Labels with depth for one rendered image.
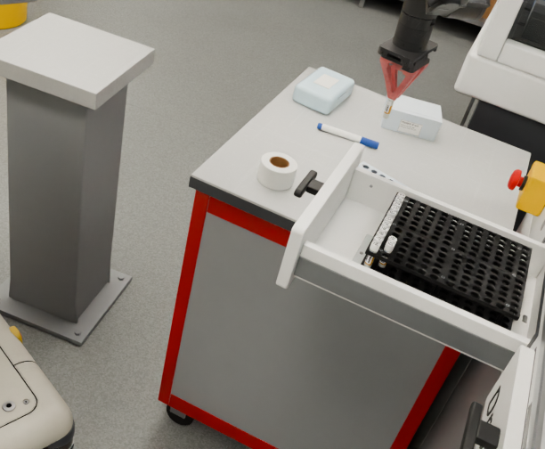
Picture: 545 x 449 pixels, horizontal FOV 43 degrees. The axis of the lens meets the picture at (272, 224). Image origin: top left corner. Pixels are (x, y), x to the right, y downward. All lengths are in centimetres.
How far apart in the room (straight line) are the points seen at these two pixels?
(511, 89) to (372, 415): 84
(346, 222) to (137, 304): 107
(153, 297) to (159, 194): 52
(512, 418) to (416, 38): 62
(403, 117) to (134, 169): 129
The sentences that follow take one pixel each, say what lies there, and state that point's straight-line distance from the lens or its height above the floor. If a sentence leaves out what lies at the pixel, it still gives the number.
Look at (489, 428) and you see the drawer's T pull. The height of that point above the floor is 91.
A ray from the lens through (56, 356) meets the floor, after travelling 194.
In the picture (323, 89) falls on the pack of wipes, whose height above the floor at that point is 80.
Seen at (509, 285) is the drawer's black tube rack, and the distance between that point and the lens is 103.
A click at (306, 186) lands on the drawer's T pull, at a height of 91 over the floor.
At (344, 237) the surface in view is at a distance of 109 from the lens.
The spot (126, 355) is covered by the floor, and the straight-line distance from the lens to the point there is 195.
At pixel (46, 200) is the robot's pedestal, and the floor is 40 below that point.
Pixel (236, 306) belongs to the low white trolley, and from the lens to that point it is 142.
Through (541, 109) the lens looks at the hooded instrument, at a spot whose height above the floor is 84.
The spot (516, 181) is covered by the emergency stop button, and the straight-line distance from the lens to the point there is 133.
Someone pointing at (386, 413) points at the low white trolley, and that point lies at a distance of 146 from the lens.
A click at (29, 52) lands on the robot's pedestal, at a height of 76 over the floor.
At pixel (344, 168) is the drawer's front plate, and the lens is 108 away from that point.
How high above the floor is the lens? 148
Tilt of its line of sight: 37 degrees down
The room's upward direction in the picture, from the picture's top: 15 degrees clockwise
